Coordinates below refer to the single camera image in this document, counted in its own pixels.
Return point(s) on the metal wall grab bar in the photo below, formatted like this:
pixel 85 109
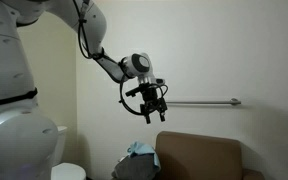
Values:
pixel 204 102

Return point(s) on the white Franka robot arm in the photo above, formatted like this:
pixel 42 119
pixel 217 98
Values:
pixel 14 100

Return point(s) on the light blue towel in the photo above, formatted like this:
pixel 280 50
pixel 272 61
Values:
pixel 142 148

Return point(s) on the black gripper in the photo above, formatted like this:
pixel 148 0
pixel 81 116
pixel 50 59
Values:
pixel 149 96

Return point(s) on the white toilet paper roll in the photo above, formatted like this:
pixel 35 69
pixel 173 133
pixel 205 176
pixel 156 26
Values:
pixel 122 159

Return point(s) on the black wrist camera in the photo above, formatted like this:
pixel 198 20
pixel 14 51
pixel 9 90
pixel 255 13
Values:
pixel 133 92

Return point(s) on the grey towel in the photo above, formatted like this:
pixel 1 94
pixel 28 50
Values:
pixel 137 168

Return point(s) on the brown leather armchair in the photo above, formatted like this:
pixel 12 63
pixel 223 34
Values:
pixel 200 156

